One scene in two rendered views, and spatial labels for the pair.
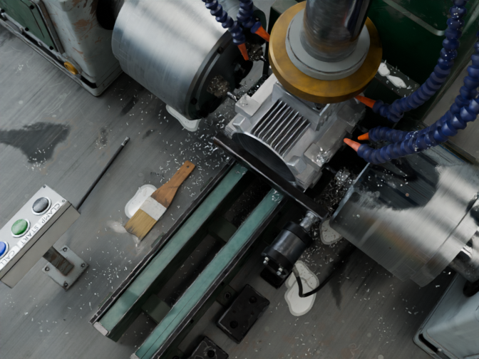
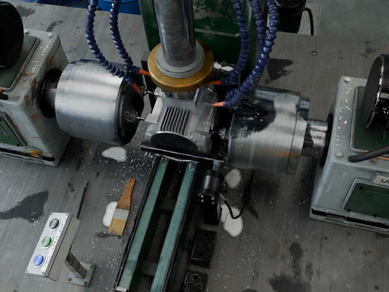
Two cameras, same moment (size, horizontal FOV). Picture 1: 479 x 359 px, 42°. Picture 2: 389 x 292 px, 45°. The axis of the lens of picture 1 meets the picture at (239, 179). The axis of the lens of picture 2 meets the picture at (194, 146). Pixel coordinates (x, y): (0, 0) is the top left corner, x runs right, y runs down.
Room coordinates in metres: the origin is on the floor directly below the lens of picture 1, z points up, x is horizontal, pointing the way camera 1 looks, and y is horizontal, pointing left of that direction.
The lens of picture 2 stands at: (-0.29, 0.09, 2.20)
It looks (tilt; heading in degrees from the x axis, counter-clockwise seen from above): 58 degrees down; 345
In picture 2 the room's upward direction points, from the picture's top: 6 degrees counter-clockwise
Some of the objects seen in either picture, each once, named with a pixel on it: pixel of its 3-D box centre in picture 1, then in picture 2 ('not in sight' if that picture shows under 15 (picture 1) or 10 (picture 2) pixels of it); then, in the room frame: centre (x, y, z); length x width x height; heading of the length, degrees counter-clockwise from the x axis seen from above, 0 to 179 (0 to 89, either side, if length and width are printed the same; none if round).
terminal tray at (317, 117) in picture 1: (314, 85); (184, 91); (0.55, -0.12, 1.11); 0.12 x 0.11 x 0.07; 146
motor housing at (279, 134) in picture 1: (295, 123); (183, 120); (0.51, -0.10, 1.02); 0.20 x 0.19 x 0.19; 146
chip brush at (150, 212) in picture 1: (162, 198); (123, 205); (0.41, 0.16, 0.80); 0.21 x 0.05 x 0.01; 147
